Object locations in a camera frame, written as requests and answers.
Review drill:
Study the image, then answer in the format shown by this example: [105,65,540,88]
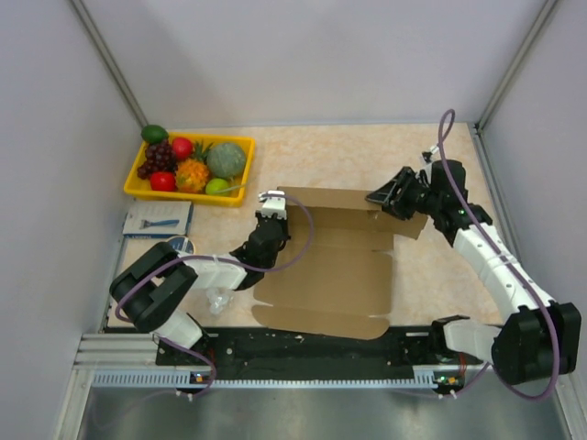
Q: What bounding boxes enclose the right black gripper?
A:
[365,167,441,220]

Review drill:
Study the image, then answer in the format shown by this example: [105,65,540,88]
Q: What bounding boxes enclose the brown cardboard box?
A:
[252,187,427,340]

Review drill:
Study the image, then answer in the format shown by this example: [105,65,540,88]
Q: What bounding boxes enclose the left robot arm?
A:
[109,212,290,364]

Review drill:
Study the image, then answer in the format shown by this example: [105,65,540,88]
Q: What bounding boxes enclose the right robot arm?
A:
[365,159,581,385]

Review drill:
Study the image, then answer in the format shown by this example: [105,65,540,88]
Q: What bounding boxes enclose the yellow plastic tray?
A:
[124,131,255,207]

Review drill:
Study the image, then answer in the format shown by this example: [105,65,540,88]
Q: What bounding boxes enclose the green lime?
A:
[205,178,231,196]

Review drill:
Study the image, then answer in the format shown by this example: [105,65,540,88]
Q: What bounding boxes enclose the green melon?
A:
[206,142,247,179]

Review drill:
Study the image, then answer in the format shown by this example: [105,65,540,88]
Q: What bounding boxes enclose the crumpled clear plastic wrap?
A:
[205,288,233,316]

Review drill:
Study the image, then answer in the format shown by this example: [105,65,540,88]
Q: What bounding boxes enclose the blue tape roll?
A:
[167,236,195,255]

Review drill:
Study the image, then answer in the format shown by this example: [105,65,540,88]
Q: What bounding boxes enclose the orange pineapple toy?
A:
[175,141,212,193]

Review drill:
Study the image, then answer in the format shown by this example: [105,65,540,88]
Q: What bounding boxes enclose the red apple upper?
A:
[172,137,194,161]

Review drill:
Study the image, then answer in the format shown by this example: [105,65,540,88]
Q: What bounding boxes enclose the red apple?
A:
[172,137,194,161]
[150,171,176,192]

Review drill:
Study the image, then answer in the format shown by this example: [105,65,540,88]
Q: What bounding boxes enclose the red apple lower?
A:
[150,171,176,192]

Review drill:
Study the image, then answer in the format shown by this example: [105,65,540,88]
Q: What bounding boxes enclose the razor blister pack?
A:
[122,201,194,238]

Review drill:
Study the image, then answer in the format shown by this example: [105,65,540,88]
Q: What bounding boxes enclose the dark red grape bunch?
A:
[137,139,177,180]

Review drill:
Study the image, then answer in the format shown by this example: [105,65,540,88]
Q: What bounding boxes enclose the green avocado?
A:
[140,125,169,144]

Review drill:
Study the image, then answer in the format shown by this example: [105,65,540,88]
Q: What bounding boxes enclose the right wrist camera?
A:
[421,145,439,180]

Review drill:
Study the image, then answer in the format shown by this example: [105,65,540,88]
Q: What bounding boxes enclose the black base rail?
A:
[155,324,485,381]

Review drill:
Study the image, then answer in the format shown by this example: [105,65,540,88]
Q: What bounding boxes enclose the grey cable duct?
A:
[92,369,464,390]

